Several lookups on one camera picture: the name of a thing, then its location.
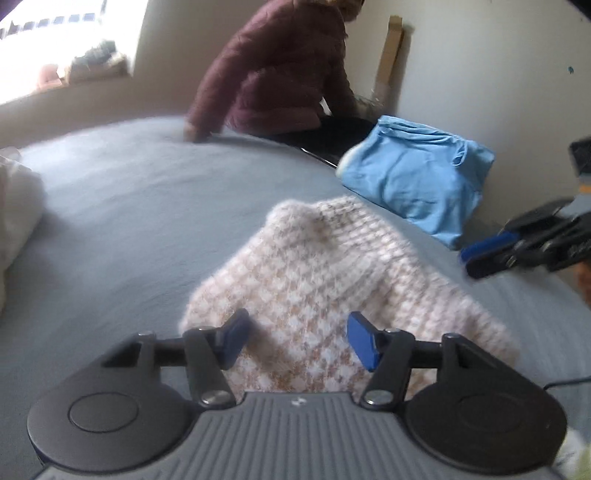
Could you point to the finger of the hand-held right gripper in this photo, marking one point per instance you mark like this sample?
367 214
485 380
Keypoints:
489 247
494 266

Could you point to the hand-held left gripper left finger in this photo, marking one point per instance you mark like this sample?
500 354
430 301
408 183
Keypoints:
235 334

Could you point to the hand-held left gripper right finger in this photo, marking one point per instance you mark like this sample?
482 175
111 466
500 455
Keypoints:
362 341

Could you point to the houndstooth knit sweater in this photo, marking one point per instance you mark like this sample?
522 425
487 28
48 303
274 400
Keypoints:
332 267

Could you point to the dark bundled clothes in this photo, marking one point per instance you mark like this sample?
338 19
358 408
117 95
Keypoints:
99 50

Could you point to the light blue garment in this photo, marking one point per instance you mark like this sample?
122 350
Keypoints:
406 180

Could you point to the grey bed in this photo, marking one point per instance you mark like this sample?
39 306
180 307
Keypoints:
115 207

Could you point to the tall leaning cardboard box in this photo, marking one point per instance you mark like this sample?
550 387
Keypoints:
390 55

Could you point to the white garment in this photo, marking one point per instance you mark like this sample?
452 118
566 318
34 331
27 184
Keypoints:
18 207

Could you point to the pink round object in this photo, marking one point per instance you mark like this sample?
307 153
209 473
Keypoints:
48 76

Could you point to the bright window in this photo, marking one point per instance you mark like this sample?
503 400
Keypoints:
46 41

